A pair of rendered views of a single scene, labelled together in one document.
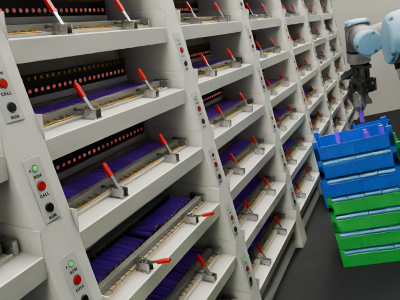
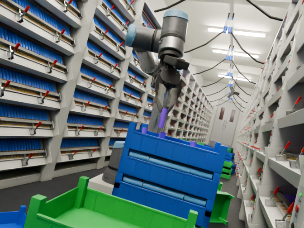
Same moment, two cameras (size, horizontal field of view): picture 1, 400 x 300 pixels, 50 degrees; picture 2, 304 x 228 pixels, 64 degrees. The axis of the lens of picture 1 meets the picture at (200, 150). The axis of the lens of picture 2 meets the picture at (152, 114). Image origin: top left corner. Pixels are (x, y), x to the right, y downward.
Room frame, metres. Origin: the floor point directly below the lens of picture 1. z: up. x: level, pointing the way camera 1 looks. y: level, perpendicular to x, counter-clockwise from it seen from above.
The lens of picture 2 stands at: (2.52, -0.85, 0.59)
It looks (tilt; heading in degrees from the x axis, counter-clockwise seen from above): 1 degrees up; 171
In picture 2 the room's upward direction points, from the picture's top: 14 degrees clockwise
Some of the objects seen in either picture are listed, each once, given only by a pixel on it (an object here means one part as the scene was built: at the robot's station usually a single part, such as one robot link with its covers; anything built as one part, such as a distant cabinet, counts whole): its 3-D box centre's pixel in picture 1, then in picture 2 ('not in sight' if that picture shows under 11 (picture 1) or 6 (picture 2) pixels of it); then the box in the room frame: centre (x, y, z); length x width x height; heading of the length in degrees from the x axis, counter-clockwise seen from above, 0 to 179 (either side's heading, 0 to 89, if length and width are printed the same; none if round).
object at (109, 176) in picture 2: not in sight; (117, 174); (0.90, -0.71, 0.17); 0.19 x 0.19 x 0.10
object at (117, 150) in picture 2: not in sight; (124, 154); (0.90, -0.70, 0.31); 0.17 x 0.15 x 0.18; 77
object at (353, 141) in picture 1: (351, 138); (176, 144); (1.73, -0.61, 0.52); 0.30 x 0.20 x 0.08; 70
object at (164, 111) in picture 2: (361, 114); (162, 117); (1.76, -0.69, 0.60); 0.02 x 0.02 x 0.06
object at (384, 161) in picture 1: (355, 156); (170, 167); (1.73, -0.61, 0.44); 0.30 x 0.20 x 0.08; 70
